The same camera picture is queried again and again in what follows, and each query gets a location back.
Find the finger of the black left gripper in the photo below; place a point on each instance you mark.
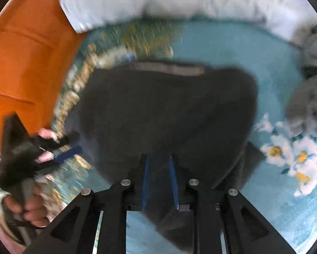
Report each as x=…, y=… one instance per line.
x=49, y=139
x=60, y=158

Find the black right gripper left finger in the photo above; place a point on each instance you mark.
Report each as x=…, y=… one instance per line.
x=95, y=220

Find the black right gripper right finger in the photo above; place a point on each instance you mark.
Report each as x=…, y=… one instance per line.
x=223, y=221

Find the black and white fleece jacket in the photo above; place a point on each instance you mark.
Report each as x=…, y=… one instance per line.
x=202, y=115

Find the person's left hand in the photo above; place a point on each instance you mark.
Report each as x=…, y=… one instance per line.
x=33, y=210

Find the teal floral blanket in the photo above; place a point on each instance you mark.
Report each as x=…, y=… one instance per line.
x=283, y=187

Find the orange wooden headboard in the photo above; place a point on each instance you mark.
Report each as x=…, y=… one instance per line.
x=37, y=46

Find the grey crumpled garment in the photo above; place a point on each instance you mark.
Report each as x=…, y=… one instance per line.
x=301, y=112

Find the light blue quilt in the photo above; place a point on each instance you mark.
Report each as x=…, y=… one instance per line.
x=290, y=20

